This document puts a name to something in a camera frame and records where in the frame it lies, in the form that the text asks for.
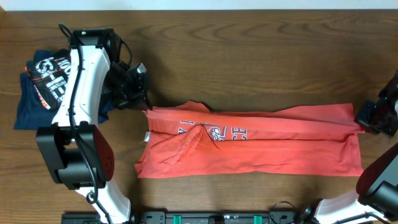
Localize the orange printed t-shirt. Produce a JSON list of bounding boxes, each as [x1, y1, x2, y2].
[[135, 101, 363, 179]]

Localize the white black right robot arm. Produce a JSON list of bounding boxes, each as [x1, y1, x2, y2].
[[300, 74, 397, 224]]

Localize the black graphic folded t-shirt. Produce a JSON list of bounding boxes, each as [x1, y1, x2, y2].
[[25, 49, 72, 111]]

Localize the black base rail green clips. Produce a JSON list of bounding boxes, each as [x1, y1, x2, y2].
[[60, 200, 312, 224]]

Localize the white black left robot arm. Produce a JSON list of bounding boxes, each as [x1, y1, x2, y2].
[[36, 24, 150, 223]]

